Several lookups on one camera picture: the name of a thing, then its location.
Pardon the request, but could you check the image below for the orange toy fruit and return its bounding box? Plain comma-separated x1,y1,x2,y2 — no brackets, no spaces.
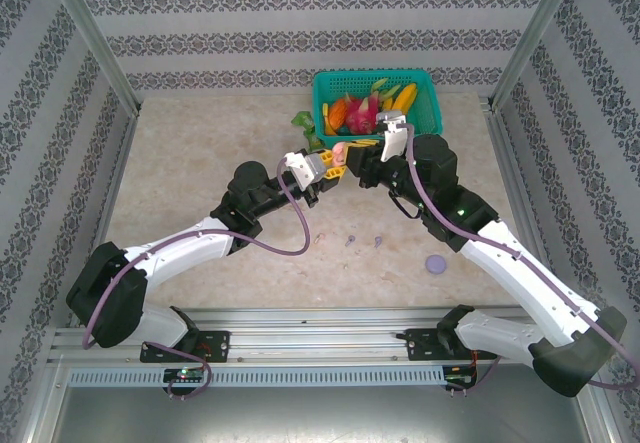
327,97,347,130

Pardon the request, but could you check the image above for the teal plastic basket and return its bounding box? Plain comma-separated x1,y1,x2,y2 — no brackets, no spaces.
312,68,445,153

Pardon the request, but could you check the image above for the aluminium base beam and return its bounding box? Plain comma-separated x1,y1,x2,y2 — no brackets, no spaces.
47,306,594,364

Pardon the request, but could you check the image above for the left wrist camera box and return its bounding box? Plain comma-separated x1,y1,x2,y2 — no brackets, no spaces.
283,151,330,190

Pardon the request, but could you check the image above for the pink dragon fruit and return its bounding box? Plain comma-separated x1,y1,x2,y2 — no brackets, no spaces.
343,77,401,136

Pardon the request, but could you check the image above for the slotted grey cable duct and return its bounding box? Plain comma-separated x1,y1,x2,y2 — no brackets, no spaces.
66,366,447,388

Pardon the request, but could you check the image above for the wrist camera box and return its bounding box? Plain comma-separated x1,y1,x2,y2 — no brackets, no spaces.
374,109,413,163
283,151,330,190

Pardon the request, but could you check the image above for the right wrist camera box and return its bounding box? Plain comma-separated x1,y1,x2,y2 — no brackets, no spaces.
374,109,413,163

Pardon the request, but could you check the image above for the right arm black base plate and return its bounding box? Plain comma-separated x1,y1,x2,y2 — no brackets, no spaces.
404,327,499,362

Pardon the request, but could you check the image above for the yellow banana bunch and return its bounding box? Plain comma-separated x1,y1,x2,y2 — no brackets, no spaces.
382,82,419,115

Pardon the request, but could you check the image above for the aluminium side rail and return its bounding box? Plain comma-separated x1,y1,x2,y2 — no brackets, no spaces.
484,105,574,329
67,107,144,329

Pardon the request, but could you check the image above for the grey metal sheet panel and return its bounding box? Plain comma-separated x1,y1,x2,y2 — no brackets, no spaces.
14,357,624,443

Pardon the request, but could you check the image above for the aluminium frame post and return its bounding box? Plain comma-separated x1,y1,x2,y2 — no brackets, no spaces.
487,0,585,112
42,0,144,114

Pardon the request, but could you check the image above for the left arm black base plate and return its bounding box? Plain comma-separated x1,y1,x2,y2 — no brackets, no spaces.
139,330,232,364

